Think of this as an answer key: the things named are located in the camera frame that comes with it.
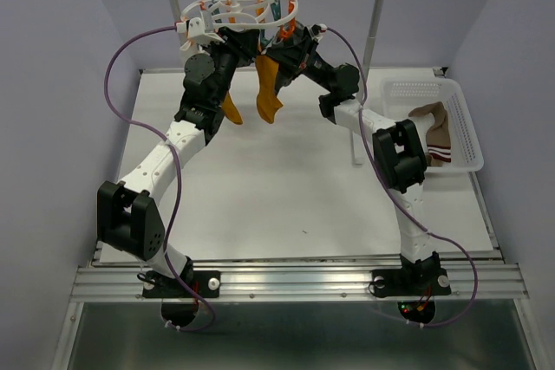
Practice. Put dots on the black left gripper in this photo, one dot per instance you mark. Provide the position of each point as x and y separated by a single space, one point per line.
243 45

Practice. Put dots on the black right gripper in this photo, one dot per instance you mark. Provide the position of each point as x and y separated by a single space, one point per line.
295 58

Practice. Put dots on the white clip hanger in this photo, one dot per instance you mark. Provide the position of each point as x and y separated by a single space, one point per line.
279 15

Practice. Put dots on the mustard yellow sock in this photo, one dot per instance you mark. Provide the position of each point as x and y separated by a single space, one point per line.
267 100
230 110

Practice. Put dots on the brown beige sock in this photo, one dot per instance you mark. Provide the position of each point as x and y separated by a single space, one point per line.
438 140

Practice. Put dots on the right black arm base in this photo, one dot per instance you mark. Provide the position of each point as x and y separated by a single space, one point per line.
408 281

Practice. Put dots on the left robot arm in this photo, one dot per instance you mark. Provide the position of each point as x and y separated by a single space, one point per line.
128 218

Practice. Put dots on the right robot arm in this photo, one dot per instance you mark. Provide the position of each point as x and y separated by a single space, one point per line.
394 150

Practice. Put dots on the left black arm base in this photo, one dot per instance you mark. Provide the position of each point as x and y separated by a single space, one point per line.
205 283

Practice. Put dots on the white plastic basket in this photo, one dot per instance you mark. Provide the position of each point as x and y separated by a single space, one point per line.
400 95

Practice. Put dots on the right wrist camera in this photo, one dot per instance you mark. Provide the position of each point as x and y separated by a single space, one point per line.
317 31

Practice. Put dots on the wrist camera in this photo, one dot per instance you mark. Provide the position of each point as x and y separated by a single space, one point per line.
317 31
199 30

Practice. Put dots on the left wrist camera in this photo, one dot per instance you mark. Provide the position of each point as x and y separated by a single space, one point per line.
199 30

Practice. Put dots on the aluminium rail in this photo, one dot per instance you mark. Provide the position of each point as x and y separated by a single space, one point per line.
298 282

